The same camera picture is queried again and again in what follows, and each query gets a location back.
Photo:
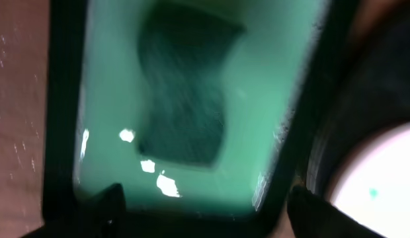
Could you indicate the black rectangular soap tray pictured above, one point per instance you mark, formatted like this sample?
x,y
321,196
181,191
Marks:
x,y
277,79

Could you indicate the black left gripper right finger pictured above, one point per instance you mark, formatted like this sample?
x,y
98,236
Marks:
x,y
313,217

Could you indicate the dark green sponge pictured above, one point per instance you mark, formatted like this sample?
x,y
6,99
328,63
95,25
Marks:
x,y
182,50

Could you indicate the white plate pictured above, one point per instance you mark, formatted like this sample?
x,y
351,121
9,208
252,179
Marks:
x,y
373,186

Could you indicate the round black tray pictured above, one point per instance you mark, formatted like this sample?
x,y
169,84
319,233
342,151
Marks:
x,y
373,94

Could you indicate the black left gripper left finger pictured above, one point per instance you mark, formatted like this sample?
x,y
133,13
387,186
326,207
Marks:
x,y
98,217

